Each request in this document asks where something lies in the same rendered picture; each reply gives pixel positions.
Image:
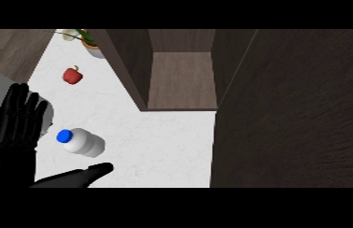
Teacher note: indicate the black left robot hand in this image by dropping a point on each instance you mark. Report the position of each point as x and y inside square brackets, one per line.
[17, 150]

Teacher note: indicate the open wooden cabinet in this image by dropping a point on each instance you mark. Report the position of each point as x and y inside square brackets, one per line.
[183, 82]

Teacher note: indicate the dark wooden cabinet door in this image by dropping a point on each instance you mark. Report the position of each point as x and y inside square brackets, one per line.
[286, 113]

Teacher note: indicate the grey rounded object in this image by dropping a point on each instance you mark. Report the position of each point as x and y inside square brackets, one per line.
[48, 116]

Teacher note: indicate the white bottle with blue cap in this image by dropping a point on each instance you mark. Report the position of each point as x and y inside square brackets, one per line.
[85, 144]

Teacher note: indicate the red bell pepper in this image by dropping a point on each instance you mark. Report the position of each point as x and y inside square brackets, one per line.
[73, 76]

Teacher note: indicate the potted green plant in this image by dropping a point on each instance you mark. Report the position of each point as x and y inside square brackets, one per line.
[92, 48]

